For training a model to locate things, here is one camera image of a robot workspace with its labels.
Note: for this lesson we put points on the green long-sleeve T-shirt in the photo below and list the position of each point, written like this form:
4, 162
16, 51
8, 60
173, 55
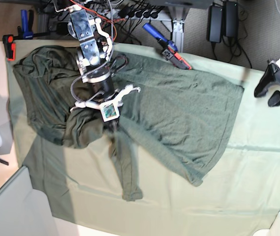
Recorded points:
183, 118

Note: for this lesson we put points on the blue orange clamp centre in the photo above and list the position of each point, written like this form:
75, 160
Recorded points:
169, 49

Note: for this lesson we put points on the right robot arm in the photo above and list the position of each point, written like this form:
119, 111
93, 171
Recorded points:
96, 65

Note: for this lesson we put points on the black power adapter pair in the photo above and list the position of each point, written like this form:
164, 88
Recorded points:
223, 20

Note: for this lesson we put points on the light green table cloth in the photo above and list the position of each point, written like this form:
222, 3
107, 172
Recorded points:
238, 196

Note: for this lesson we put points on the aluminium frame post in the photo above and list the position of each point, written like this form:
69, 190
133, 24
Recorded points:
178, 16

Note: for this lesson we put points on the blue orange clamp left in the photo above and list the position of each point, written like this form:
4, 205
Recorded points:
25, 32

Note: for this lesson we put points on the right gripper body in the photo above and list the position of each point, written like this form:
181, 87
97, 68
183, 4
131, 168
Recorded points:
102, 96

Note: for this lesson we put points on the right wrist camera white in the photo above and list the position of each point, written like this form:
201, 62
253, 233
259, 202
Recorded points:
109, 111

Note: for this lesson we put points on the black power strip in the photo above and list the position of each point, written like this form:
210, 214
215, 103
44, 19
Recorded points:
145, 14

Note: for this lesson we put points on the blue orange clamp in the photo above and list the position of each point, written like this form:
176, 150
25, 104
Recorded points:
25, 32
169, 49

